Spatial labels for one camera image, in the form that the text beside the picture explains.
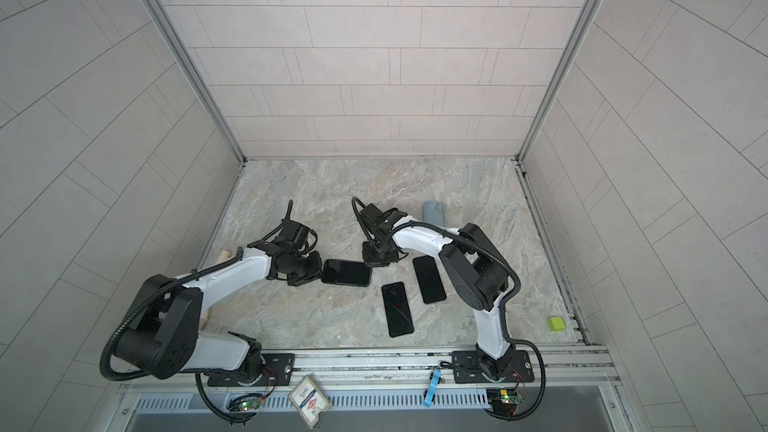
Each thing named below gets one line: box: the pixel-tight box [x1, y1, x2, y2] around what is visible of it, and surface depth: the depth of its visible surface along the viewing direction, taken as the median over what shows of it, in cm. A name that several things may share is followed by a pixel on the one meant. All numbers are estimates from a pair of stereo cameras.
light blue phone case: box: [422, 201, 445, 226], surface depth 104 cm
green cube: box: [548, 316, 565, 331], surface depth 79 cm
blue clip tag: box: [424, 369, 441, 408], surface depth 68 cm
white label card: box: [288, 374, 332, 429], surface depth 67 cm
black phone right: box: [412, 255, 447, 304], surface depth 88 cm
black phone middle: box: [381, 281, 414, 338], surface depth 84 cm
